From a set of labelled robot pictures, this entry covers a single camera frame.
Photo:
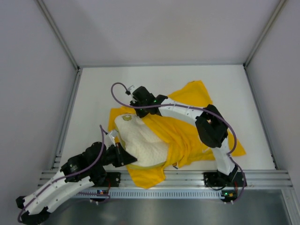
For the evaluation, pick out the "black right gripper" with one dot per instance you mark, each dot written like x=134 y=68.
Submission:
x=142 y=112

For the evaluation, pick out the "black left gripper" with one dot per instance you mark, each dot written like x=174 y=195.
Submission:
x=119 y=156

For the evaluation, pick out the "white pillow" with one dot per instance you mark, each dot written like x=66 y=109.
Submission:
x=140 y=142

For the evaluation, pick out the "yellow Pikachu pillowcase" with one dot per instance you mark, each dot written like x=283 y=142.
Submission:
x=184 y=145

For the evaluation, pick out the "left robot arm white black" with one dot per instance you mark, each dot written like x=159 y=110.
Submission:
x=77 y=174

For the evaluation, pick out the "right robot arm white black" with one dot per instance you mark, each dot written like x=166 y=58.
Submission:
x=210 y=125

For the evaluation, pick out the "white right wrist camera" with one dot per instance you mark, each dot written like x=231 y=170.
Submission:
x=130 y=90

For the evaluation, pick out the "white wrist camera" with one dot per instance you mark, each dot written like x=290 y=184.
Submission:
x=112 y=138
x=130 y=90

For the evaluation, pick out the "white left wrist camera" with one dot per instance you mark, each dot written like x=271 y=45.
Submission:
x=112 y=138

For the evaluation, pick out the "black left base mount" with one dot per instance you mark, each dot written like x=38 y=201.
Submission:
x=112 y=180

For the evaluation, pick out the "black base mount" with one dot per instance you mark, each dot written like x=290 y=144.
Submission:
x=218 y=180
x=112 y=180

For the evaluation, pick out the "slotted grey cable duct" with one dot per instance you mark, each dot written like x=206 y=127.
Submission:
x=209 y=193

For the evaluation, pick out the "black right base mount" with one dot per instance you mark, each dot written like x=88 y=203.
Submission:
x=218 y=180

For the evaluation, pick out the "left aluminium frame post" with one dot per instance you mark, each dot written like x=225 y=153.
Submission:
x=55 y=29

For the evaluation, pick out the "aluminium frame post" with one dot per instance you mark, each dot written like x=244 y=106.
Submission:
x=55 y=29
x=266 y=29

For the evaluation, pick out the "aluminium front rail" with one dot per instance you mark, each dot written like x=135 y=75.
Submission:
x=256 y=179

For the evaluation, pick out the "right aluminium frame post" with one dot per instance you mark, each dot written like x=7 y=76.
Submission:
x=266 y=29

